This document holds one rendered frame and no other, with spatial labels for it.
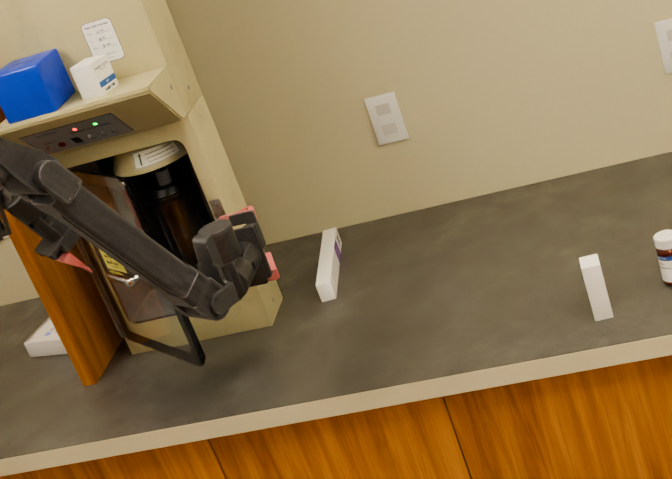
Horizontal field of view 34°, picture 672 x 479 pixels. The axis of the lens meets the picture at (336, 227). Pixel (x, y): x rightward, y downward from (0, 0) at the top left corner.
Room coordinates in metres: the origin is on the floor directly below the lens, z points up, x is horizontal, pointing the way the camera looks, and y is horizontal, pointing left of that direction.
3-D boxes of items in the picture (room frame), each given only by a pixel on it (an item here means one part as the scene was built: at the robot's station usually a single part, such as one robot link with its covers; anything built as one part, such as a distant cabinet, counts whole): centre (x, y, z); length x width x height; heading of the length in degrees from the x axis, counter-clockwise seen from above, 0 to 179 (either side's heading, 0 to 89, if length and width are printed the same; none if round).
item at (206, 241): (1.69, 0.21, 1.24); 0.12 x 0.09 x 0.11; 132
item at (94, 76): (1.99, 0.32, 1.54); 0.05 x 0.05 x 0.06; 58
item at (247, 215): (1.84, 0.15, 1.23); 0.09 x 0.07 x 0.07; 163
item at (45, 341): (2.29, 0.64, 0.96); 0.16 x 0.12 x 0.04; 62
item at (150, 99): (2.01, 0.36, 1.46); 0.32 x 0.11 x 0.10; 73
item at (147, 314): (1.97, 0.40, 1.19); 0.30 x 0.01 x 0.40; 34
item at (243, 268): (1.71, 0.19, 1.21); 0.07 x 0.06 x 0.07; 163
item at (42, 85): (2.03, 0.43, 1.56); 0.10 x 0.10 x 0.09; 73
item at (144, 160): (2.15, 0.29, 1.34); 0.18 x 0.18 x 0.05
